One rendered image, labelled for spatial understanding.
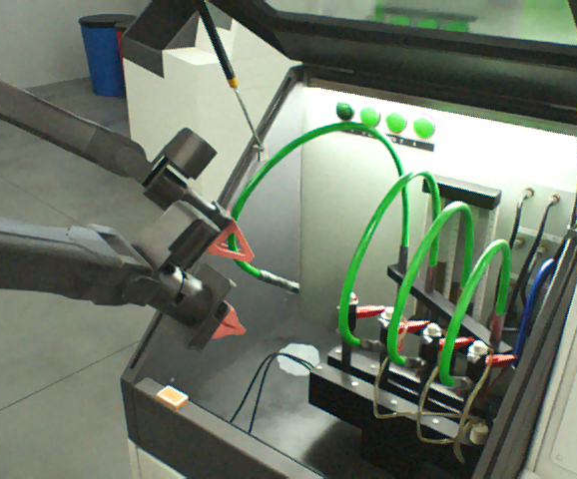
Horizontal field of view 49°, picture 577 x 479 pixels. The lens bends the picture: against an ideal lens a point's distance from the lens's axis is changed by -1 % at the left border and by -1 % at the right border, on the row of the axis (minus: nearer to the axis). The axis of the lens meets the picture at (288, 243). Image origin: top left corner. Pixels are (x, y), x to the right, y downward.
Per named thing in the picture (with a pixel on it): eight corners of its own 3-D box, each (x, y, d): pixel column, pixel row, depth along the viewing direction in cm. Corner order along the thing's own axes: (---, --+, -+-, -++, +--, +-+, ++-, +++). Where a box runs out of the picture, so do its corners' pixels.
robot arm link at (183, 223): (70, 248, 70) (115, 299, 66) (137, 169, 69) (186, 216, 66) (131, 269, 81) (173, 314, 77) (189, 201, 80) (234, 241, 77)
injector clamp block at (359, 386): (306, 430, 127) (308, 369, 120) (334, 403, 134) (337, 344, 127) (468, 516, 109) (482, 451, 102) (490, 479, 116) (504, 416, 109)
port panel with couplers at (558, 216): (489, 310, 126) (516, 162, 112) (496, 302, 129) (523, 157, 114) (556, 333, 119) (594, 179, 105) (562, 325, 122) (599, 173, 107)
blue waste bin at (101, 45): (77, 91, 697) (67, 17, 661) (124, 82, 735) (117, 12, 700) (107, 101, 660) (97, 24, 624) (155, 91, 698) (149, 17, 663)
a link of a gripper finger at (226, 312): (266, 327, 87) (222, 301, 80) (236, 370, 86) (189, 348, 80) (238, 304, 92) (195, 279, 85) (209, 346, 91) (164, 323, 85)
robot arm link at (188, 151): (112, 161, 104) (110, 160, 95) (157, 107, 104) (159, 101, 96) (171, 207, 107) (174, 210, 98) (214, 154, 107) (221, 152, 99)
